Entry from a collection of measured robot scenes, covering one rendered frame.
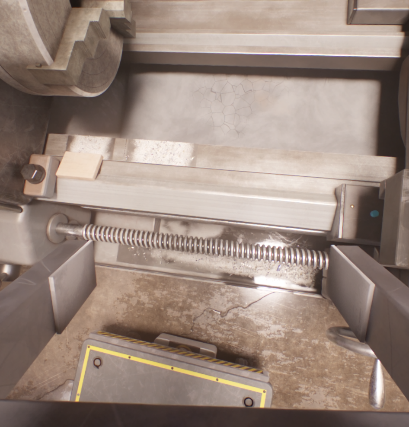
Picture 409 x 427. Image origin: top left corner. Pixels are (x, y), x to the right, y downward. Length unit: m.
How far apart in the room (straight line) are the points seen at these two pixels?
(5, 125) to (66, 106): 0.30
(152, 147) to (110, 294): 1.04
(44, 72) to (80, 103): 0.49
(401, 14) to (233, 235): 0.69
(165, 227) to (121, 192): 0.44
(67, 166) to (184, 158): 0.24
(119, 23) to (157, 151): 0.23
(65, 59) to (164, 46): 0.37
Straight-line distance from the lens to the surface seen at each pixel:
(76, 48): 0.44
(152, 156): 0.65
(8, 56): 0.46
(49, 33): 0.43
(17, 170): 0.69
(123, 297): 1.55
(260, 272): 1.02
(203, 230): 1.03
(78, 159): 0.69
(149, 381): 1.23
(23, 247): 0.79
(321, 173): 0.62
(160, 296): 1.49
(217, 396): 1.20
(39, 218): 0.80
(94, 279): 0.17
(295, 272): 1.03
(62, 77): 0.43
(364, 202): 0.59
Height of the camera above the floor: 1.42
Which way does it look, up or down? 79 degrees down
